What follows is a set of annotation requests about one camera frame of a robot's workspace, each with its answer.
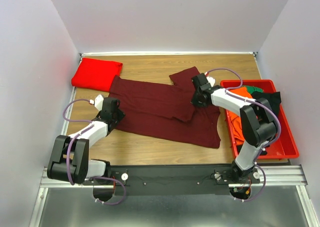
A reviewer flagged maroon t shirt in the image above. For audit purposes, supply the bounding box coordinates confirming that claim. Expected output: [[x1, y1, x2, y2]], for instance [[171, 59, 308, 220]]
[[109, 66, 221, 149]]

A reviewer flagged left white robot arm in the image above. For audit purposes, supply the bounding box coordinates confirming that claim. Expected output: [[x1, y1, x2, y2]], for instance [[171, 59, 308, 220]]
[[47, 94, 125, 185]]

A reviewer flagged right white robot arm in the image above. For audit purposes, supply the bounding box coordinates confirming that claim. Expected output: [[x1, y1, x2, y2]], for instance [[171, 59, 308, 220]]
[[191, 73, 282, 182]]

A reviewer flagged orange t shirt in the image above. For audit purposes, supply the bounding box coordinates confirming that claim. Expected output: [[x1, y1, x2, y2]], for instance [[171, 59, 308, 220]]
[[227, 86, 252, 146]]

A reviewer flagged folded red t shirt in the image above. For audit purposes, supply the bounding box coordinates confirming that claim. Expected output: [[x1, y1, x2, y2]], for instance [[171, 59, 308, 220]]
[[71, 57, 123, 92]]

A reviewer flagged green t shirt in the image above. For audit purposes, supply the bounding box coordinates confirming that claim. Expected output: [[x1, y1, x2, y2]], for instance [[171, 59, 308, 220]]
[[244, 85, 264, 94]]

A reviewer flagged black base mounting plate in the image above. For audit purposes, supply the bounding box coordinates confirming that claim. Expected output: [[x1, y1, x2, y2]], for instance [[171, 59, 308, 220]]
[[93, 164, 260, 199]]

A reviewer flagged black t shirt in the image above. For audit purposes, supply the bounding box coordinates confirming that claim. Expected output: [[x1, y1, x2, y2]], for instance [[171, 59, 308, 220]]
[[251, 91, 282, 156]]

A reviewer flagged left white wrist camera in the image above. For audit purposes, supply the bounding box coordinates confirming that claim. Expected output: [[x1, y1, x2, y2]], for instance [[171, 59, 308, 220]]
[[89, 94, 104, 111]]

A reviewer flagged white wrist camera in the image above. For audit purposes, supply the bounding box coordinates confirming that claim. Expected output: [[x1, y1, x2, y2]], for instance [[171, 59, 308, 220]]
[[204, 72, 216, 87], [89, 94, 104, 111]]

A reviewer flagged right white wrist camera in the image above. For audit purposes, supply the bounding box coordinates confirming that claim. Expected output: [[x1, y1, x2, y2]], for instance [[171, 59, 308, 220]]
[[204, 72, 216, 87]]

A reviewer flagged aluminium frame rail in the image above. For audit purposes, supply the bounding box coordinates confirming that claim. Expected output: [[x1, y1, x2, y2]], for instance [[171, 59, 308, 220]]
[[228, 165, 308, 188]]

